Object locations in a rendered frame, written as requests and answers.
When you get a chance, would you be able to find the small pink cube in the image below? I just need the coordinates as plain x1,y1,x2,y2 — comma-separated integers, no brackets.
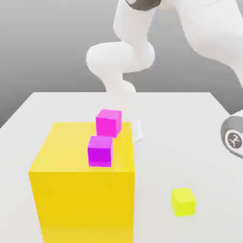
95,108,122,139

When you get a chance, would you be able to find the small purple cube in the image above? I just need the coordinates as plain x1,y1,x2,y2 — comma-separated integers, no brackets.
87,135,113,168

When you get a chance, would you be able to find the small lime yellow cube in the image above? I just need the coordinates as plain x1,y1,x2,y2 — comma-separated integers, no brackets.
171,187,196,217

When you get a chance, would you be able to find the large yellow box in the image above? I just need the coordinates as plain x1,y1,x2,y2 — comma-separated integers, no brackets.
28,121,136,243

